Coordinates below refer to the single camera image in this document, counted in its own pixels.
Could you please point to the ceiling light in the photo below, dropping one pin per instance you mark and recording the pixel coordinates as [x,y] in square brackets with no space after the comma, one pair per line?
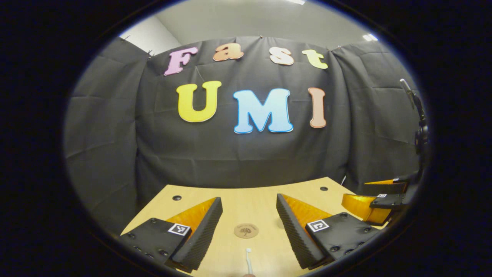
[296,1]
[369,37]

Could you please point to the black backdrop cloth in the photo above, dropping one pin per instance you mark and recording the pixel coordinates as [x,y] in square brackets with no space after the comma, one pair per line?
[230,154]

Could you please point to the pale green toothbrush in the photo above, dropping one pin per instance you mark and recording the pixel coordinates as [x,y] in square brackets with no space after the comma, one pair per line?
[248,261]

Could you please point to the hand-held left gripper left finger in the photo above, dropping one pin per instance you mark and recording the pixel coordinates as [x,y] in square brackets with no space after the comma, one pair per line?
[203,234]

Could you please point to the light wooden desktop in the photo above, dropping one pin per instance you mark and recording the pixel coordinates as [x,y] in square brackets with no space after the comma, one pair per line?
[250,207]

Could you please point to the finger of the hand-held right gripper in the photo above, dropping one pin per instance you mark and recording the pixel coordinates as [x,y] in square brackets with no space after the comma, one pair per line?
[388,201]
[388,187]

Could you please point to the round cork coaster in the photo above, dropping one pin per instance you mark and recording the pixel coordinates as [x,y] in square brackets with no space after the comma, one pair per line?
[246,231]

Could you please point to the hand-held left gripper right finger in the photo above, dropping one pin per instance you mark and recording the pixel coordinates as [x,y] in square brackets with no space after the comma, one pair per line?
[298,234]

